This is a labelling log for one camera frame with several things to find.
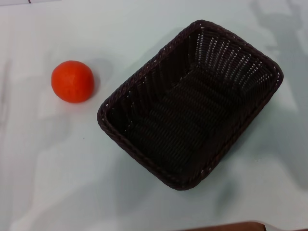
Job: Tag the black woven rectangular basket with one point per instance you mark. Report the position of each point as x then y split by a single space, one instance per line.
183 115

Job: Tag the white tablecloth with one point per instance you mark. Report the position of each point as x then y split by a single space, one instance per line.
48 168

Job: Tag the brown rounded edge piece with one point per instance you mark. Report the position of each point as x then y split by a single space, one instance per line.
228 227

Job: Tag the orange ball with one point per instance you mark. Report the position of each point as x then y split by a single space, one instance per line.
72 81

